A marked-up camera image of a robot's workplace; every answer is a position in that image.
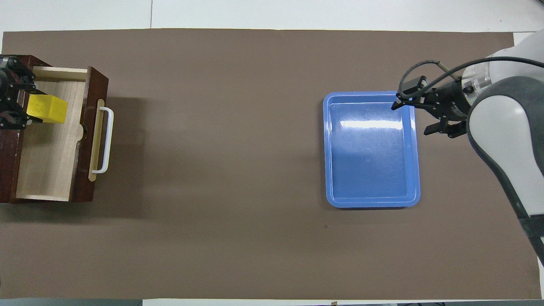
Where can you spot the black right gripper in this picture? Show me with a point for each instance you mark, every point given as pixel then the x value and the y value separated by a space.
pixel 452 102

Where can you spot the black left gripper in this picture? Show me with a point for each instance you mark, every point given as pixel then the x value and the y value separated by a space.
pixel 7 91

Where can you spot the yellow cube block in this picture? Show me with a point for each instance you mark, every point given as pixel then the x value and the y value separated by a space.
pixel 49 109

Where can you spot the dark wooden drawer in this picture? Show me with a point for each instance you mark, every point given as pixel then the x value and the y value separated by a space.
pixel 51 161

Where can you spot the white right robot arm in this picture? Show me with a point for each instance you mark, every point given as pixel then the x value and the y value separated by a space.
pixel 505 127

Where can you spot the dark wooden drawer cabinet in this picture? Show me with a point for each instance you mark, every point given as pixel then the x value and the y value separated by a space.
pixel 8 170

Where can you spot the blue plastic tray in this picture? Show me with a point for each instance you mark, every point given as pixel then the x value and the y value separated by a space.
pixel 365 170

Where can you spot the brown table mat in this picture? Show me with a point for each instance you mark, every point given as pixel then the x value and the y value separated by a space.
pixel 238 170

